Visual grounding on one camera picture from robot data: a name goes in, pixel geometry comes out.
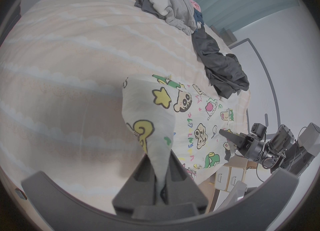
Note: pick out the black and white garment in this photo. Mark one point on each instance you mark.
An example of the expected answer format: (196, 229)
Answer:
(222, 67)

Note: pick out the pile of clothes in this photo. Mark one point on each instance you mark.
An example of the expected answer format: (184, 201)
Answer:
(175, 7)

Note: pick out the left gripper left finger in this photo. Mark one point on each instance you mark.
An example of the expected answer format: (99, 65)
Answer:
(140, 187)

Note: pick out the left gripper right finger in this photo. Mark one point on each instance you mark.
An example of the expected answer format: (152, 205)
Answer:
(182, 187)

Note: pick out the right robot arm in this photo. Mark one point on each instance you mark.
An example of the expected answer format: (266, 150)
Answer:
(292, 150)

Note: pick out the bed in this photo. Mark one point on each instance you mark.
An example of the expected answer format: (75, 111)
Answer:
(62, 75)

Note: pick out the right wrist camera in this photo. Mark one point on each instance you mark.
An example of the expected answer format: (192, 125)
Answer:
(258, 130)

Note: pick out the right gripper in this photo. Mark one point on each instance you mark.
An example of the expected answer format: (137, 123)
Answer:
(251, 147)

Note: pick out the white printed pyjama top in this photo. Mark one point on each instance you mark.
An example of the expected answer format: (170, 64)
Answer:
(200, 115)

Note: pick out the grey bedside table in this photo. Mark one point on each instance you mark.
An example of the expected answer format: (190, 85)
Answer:
(228, 39)

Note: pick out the white chest of drawers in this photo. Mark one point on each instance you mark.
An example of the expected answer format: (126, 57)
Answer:
(230, 175)

